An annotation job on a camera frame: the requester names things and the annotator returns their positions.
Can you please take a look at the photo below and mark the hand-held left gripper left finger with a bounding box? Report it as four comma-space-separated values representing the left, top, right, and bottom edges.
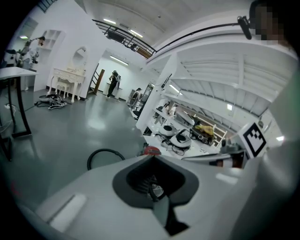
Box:
23, 154, 172, 240

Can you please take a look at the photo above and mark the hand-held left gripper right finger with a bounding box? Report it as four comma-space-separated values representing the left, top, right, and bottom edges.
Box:
153, 154, 250, 240

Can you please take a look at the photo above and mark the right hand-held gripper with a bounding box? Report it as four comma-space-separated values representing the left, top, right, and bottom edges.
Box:
181, 121, 268, 169

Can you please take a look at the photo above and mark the black vacuum hose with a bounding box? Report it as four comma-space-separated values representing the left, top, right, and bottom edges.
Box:
87, 148, 126, 171

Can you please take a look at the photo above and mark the black bag with yellow cloth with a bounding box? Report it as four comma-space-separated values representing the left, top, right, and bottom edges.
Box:
190, 123, 217, 144

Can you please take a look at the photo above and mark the round white device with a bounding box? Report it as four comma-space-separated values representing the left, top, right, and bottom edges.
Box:
169, 130, 193, 150
161, 125, 180, 137

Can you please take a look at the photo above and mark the black office chair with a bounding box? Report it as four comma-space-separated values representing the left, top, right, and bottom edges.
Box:
132, 102, 146, 120

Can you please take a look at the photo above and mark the shelf with white appliances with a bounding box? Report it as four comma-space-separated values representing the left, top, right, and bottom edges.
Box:
135, 39, 298, 165

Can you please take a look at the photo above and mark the pile of black equipment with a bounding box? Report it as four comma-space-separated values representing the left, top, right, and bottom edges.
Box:
34, 93, 73, 111

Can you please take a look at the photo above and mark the white ornate stool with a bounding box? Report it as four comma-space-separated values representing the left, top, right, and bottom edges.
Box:
55, 82, 71, 98

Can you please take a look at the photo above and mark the white ornate dressing table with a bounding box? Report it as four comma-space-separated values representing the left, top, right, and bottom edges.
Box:
46, 46, 89, 103

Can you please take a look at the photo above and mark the person's head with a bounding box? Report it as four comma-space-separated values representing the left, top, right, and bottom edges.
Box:
248, 0, 290, 47

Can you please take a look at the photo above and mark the white table with black legs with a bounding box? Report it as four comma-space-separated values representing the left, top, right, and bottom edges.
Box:
0, 67, 39, 139

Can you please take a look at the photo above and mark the black balcony railing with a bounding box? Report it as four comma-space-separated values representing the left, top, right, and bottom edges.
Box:
92, 18, 158, 60

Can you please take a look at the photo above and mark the black head camera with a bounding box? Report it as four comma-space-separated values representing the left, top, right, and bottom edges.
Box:
237, 15, 253, 40

